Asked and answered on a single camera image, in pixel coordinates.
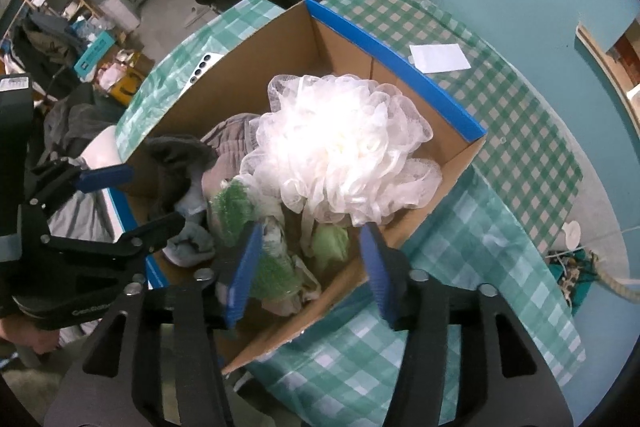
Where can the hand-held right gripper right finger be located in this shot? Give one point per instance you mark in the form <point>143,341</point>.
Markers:
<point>377,272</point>

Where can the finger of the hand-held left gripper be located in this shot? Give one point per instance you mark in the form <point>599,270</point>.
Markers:
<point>105,177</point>
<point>150,232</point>

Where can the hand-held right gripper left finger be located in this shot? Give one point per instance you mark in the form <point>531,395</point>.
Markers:
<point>245,277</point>

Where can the light blue sock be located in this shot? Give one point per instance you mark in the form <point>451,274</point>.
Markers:
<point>192,242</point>

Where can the white bluish cloth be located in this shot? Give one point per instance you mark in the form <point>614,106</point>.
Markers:
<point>274,234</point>

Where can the green mesh scrubber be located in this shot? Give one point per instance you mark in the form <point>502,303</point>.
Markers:
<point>232,207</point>

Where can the black sock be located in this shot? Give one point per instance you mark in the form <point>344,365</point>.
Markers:
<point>175,157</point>

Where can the cardboard box with blue edges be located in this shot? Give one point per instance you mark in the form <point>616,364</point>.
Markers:
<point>340,52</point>

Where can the person's left hand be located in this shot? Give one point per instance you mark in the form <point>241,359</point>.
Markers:
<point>30,337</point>

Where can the white seat cushion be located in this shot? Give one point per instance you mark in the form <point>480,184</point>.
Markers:
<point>102,147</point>

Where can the light green sponge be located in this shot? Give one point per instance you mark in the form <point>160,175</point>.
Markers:
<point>330,244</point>

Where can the grey clothes pile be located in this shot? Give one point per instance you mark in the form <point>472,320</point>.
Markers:
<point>75,117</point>

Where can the teal checked plastic tablecloth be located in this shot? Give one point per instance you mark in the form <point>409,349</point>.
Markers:
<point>450,257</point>

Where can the yellow box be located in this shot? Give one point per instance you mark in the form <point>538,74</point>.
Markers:
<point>125,89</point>

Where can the teal cardboard box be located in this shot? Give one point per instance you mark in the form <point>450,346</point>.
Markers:
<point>95,54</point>

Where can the white mesh bath pouf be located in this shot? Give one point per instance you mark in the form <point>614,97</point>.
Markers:
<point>340,147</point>

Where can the white smartphone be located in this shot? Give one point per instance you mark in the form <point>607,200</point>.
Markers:
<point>200,69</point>

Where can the dark jacket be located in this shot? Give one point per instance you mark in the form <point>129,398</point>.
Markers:
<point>42,47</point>

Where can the white bin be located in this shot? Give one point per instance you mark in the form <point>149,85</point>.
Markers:
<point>120,14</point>

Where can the teal patterned cloth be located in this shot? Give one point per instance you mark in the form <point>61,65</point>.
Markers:
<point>570,277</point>

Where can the white cup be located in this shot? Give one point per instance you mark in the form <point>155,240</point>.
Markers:
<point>571,234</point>

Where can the green cream checked tablecloth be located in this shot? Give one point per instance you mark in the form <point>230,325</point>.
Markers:
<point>525,132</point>

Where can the white paper sheet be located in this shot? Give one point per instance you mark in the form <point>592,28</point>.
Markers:
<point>440,58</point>

